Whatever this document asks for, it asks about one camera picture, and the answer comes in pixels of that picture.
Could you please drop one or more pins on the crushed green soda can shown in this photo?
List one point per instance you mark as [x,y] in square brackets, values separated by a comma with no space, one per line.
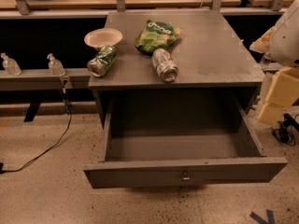
[102,62]

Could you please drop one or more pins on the green chip bag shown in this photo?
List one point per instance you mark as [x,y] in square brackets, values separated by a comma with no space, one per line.
[157,35]

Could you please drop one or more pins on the metal drawer knob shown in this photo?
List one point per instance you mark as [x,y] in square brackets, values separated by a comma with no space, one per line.
[185,177]

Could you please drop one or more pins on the grey cabinet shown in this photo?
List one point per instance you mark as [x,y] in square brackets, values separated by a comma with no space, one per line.
[217,77]

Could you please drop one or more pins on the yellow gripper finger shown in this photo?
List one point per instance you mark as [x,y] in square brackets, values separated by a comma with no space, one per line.
[284,89]
[270,113]

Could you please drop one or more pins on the silver 7up can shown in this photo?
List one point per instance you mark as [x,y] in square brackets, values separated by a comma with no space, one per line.
[164,65]

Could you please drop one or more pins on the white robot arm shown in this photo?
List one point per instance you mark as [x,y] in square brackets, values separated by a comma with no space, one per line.
[281,43]

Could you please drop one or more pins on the right clear sanitizer bottle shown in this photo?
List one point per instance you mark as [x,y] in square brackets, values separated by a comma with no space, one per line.
[55,66]

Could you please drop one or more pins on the grey open top drawer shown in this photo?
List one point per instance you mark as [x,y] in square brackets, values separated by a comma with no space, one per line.
[154,157]

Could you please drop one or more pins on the left clear sanitizer bottle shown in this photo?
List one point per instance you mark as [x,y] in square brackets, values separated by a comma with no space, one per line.
[10,65]

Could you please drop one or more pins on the clear plastic water bottle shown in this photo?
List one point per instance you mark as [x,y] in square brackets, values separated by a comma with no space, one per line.
[265,60]

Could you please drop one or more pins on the clear sanitizer bottle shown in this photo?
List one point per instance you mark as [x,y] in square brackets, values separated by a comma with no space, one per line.
[10,65]
[55,66]

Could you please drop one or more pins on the grey metal shelf rail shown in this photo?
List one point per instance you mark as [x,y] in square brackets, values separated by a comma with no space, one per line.
[42,79]

